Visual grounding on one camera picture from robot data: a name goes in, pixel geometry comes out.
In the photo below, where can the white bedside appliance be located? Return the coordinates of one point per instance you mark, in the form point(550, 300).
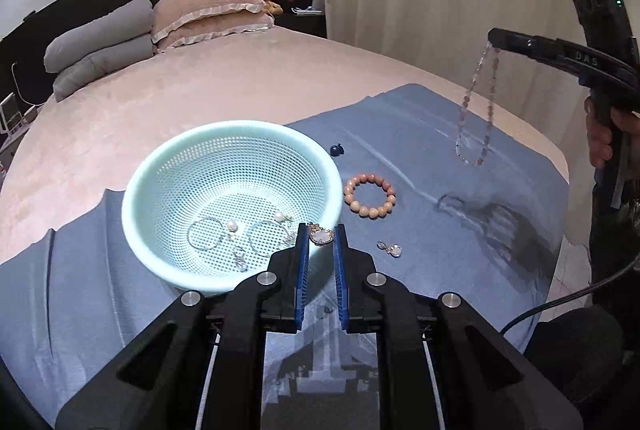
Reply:
point(11, 116)

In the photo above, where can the small dark blue ornament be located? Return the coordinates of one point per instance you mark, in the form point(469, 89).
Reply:
point(336, 150)

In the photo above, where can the lower grey folded quilt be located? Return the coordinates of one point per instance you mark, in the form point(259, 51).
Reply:
point(98, 64)

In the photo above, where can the pearl earring on cloth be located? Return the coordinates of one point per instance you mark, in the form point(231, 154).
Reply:
point(392, 250)

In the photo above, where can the lower pink frilled pillow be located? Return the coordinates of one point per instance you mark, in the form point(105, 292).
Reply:
point(214, 27)

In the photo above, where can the silver hoop earring left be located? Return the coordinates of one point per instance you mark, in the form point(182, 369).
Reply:
point(205, 234)

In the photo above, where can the pink frilled pillow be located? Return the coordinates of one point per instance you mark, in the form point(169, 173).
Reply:
point(214, 27)
point(170, 15)

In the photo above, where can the brown teddy bear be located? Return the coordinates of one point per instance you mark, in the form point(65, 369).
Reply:
point(272, 8)

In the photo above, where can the silver hoop earring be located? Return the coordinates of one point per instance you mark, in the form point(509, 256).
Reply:
point(267, 237)
point(205, 234)

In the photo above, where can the silver hoop earring right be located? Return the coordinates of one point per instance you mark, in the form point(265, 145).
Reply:
point(267, 237)

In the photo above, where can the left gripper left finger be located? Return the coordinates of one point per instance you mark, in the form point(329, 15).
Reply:
point(286, 307)

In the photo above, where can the pink bedspread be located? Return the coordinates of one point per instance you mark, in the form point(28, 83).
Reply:
point(93, 141)

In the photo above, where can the silver gem pendant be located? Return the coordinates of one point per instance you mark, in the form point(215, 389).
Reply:
point(320, 236)

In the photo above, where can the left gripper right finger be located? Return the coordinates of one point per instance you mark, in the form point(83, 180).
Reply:
point(351, 268)

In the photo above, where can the grey folded quilt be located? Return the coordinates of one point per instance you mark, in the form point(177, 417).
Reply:
point(98, 64)
point(129, 21)

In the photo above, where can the mint green plastic basket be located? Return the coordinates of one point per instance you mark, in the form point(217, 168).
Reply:
point(241, 170)

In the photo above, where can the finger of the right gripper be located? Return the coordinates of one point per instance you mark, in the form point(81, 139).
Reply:
point(534, 47)

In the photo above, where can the black nightstand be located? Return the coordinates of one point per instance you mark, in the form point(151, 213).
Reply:
point(307, 20)

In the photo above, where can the upper grey folded quilt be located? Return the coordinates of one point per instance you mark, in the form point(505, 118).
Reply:
point(129, 21)

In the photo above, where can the person's right hand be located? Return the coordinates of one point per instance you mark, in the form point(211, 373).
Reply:
point(599, 137)

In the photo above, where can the pearl earring in basket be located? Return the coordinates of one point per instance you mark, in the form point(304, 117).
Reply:
point(232, 227)

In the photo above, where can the upper pink frilled pillow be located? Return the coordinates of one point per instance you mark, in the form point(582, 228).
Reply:
point(170, 15)

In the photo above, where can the black camera box right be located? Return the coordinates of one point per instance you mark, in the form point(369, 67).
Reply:
point(607, 28)

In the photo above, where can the blue cloth mat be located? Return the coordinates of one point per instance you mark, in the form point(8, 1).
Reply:
point(73, 300)

